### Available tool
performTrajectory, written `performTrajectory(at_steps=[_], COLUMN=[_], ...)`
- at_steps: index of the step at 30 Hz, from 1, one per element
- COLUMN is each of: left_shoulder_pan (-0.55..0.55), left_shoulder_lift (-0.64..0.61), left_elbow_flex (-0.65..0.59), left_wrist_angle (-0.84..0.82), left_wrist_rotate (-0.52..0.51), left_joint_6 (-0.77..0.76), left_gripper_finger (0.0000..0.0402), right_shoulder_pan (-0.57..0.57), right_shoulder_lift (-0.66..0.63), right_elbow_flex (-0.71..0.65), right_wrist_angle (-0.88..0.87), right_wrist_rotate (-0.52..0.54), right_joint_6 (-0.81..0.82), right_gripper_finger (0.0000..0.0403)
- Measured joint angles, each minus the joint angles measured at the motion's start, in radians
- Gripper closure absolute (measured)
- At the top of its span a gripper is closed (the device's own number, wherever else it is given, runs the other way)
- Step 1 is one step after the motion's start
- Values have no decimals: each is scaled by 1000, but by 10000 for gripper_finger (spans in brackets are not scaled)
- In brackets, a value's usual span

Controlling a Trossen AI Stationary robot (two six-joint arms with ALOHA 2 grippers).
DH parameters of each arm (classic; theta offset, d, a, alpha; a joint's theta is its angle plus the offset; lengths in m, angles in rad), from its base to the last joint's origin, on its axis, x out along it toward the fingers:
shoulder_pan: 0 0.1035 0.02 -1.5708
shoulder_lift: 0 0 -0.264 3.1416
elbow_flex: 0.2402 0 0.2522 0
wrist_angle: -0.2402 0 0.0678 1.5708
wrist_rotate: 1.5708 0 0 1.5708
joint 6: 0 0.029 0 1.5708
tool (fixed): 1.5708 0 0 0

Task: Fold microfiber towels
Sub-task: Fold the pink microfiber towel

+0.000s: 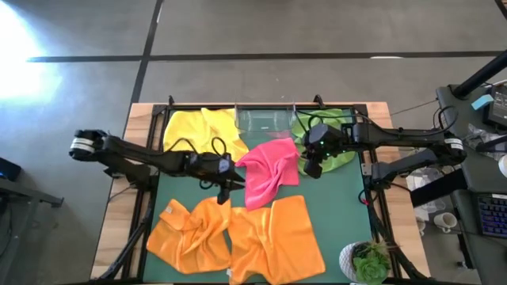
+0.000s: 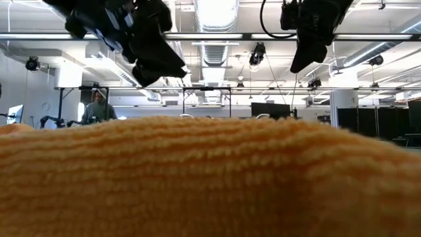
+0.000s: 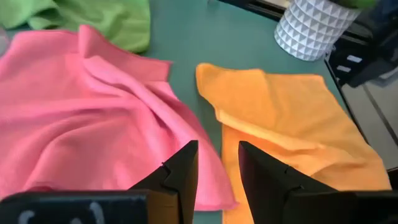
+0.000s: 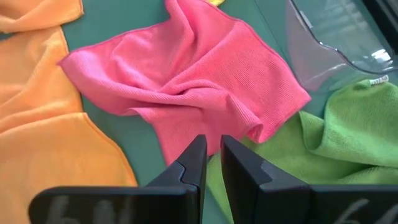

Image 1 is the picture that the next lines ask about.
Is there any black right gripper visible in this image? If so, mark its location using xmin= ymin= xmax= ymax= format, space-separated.
xmin=303 ymin=123 xmax=346 ymax=180

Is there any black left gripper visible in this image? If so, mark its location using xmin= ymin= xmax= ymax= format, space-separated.
xmin=184 ymin=151 xmax=246 ymax=206

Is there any green microfiber towel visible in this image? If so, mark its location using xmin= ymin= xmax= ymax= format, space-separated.
xmin=291 ymin=108 xmax=356 ymax=176

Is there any pink microfiber towel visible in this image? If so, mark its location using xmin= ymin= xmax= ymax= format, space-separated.
xmin=234 ymin=137 xmax=301 ymax=211

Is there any orange microfiber towel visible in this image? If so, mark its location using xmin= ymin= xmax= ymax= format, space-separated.
xmin=145 ymin=197 xmax=233 ymax=276
xmin=227 ymin=194 xmax=327 ymax=285

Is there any yellow microfiber towel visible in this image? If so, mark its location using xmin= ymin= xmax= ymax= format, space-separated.
xmin=162 ymin=107 xmax=250 ymax=163

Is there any green table mat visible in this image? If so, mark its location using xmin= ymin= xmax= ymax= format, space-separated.
xmin=142 ymin=108 xmax=375 ymax=284

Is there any clear plastic bin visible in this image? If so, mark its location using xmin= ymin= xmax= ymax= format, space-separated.
xmin=234 ymin=103 xmax=297 ymax=139

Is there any clear plastic container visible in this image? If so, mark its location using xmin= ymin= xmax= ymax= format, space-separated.
xmin=404 ymin=165 xmax=448 ymax=222

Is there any succulent in white pot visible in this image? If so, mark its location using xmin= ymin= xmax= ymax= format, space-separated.
xmin=338 ymin=239 xmax=394 ymax=285

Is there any black padded bar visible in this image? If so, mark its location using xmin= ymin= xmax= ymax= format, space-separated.
xmin=410 ymin=168 xmax=469 ymax=207

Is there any white mug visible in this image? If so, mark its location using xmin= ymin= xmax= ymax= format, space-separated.
xmin=433 ymin=211 xmax=459 ymax=234

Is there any dark grey side desk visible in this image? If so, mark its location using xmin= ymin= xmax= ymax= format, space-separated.
xmin=435 ymin=82 xmax=507 ymax=285

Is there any crinkled clear plastic bag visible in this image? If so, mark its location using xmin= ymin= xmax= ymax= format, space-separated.
xmin=463 ymin=123 xmax=507 ymax=151

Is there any light blue card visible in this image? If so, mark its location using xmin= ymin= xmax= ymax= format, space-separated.
xmin=470 ymin=93 xmax=494 ymax=112

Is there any backlit computer keyboard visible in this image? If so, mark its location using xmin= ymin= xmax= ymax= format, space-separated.
xmin=476 ymin=192 xmax=507 ymax=239

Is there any black stand pole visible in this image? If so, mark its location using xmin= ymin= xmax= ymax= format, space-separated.
xmin=451 ymin=49 xmax=507 ymax=100

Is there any black box device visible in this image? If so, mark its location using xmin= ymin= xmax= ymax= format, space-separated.
xmin=482 ymin=83 xmax=507 ymax=131

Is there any black device blue light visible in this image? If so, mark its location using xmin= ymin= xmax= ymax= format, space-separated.
xmin=0 ymin=157 xmax=23 ymax=183

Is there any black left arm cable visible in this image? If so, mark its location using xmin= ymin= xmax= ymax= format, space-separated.
xmin=166 ymin=136 xmax=229 ymax=158

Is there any black cable red plug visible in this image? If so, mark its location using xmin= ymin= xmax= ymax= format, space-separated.
xmin=358 ymin=188 xmax=375 ymax=207

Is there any black aluminium table frame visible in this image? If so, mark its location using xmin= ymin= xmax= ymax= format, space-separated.
xmin=97 ymin=94 xmax=431 ymax=285

